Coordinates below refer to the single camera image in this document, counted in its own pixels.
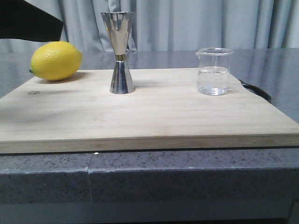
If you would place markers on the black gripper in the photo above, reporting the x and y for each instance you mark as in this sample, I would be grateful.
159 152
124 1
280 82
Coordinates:
21 20

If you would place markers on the steel double jigger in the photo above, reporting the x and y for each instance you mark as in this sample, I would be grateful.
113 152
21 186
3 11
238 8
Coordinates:
118 26

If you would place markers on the clear glass beaker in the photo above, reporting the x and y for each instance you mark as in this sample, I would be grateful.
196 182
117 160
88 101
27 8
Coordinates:
214 70

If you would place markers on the yellow lemon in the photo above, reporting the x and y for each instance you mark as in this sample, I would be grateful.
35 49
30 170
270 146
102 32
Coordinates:
55 61

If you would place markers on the grey curtain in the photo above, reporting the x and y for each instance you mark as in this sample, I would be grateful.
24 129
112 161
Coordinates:
167 25

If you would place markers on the light wooden cutting board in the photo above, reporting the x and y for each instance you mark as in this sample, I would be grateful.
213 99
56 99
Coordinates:
164 112

